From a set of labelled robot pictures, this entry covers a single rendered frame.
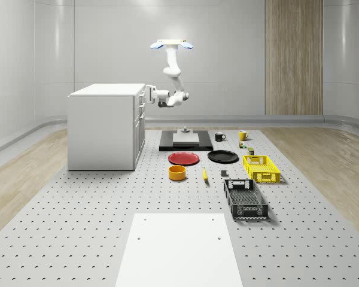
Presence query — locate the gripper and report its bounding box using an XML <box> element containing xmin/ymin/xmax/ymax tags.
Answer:
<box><xmin>139</xmin><ymin>84</ymin><xmax>156</xmax><ymax>105</ymax></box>

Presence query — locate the yellow bowl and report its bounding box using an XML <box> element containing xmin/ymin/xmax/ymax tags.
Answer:
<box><xmin>168</xmin><ymin>165</ymin><xmax>187</xmax><ymax>182</ymax></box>

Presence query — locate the white cabinet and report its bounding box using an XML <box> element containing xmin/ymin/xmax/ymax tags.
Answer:
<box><xmin>67</xmin><ymin>83</ymin><xmax>147</xmax><ymax>172</ymax></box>

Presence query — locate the red plate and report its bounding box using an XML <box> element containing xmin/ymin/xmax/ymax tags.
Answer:
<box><xmin>168</xmin><ymin>151</ymin><xmax>200</xmax><ymax>166</ymax></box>

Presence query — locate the black plate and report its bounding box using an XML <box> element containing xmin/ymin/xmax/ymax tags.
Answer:
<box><xmin>207</xmin><ymin>149</ymin><xmax>240</xmax><ymax>164</ymax></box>

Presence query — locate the yellow basket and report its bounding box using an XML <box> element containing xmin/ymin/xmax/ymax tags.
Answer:
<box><xmin>242</xmin><ymin>155</ymin><xmax>282</xmax><ymax>184</ymax></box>

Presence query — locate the dark grey basket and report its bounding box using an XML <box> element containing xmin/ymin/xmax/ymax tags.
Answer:
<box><xmin>223</xmin><ymin>178</ymin><xmax>270</xmax><ymax>221</ymax></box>

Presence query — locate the white board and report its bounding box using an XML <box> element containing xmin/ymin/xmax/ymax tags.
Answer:
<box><xmin>115</xmin><ymin>213</ymin><xmax>244</xmax><ymax>287</ymax></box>

